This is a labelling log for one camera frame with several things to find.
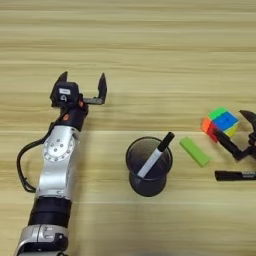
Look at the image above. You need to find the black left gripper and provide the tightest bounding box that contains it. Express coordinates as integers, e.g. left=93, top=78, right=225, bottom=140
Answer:
left=49, top=70, right=108, bottom=133

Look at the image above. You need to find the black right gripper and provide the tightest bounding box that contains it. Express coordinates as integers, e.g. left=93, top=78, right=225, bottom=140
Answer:
left=213, top=109, right=256, bottom=162

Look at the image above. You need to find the multicolour puzzle cube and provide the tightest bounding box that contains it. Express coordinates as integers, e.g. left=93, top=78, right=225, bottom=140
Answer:
left=200, top=107, right=240, bottom=144

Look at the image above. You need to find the left gripper labelled black box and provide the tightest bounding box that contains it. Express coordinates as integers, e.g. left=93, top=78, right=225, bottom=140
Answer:
left=49, top=81, right=81, bottom=108

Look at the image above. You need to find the black marker pen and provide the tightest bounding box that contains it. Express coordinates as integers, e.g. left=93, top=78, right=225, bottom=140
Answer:
left=214, top=170, right=256, bottom=182

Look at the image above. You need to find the green rectangular block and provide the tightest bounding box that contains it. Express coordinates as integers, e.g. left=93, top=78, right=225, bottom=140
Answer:
left=179, top=136, right=211, bottom=168

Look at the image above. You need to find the white marker with black cap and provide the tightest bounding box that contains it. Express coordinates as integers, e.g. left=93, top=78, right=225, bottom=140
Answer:
left=136, top=131, right=176, bottom=179

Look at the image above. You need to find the black mesh pen cup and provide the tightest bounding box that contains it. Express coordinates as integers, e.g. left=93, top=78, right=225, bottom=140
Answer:
left=125, top=136, right=174, bottom=198

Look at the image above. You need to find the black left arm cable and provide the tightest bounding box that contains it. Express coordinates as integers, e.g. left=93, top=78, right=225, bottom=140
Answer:
left=16, top=111, right=68, bottom=194

